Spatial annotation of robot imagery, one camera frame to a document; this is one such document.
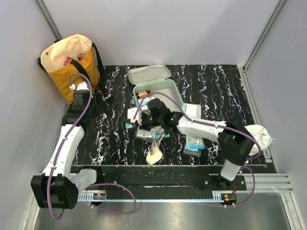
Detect cyan sachet strip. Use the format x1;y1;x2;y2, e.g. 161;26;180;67
125;123;135;129

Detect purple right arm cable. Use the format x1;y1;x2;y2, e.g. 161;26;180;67
133;91;262;207

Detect brown bottle orange cap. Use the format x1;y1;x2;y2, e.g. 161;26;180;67
136;90;153;99

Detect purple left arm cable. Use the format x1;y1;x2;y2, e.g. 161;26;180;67
47;73;137;220

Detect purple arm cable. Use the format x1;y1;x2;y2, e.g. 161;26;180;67
47;73;137;220
133;91;262;207

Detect white crumpled cloth bag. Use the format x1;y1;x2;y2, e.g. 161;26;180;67
245;125;277;150

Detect teal plaster packet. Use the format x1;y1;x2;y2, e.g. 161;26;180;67
155;127;170;139

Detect clear bag white leaflets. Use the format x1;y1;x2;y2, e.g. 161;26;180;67
136;128;156;139

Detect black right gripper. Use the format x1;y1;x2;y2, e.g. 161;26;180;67
134;112;164;132

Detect blue mask packet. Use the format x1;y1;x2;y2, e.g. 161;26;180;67
183;135;205;157

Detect clear bag yellow items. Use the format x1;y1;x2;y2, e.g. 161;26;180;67
146;141;163;165

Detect mint green medicine case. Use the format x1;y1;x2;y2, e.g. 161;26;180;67
128;64;183;112

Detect white gauze pad packet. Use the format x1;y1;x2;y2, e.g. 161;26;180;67
183;103;201;118

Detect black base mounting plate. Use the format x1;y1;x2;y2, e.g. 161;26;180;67
71;165;247;200

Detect orange tote bag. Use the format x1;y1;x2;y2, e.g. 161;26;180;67
37;34;104;104

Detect white pill bottle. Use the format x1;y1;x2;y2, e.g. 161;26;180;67
138;96;155;104

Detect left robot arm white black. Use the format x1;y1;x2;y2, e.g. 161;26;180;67
31;81;104;209

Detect black handled scissors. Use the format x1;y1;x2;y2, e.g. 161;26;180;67
157;131;170;146

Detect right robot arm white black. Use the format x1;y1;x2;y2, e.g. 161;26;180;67
136;98;261;190

